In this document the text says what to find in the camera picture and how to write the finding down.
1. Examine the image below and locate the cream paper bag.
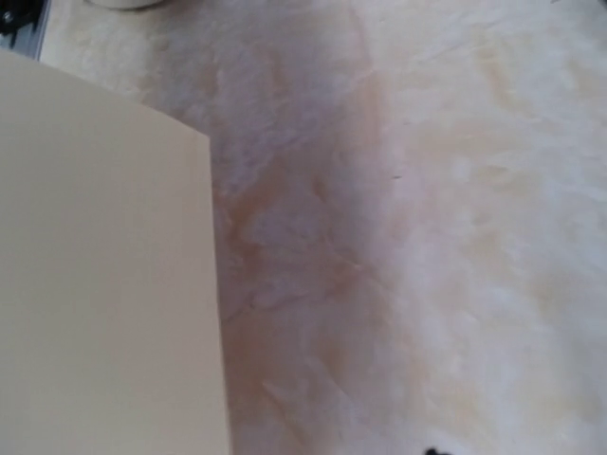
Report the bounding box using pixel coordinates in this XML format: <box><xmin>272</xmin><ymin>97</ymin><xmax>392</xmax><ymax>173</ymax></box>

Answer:
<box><xmin>1</xmin><ymin>51</ymin><xmax>231</xmax><ymax>454</ymax></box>

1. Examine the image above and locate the aluminium front rail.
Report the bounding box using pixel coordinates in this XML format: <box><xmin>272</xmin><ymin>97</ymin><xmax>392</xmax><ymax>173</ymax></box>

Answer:
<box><xmin>0</xmin><ymin>0</ymin><xmax>51</xmax><ymax>61</ymax></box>

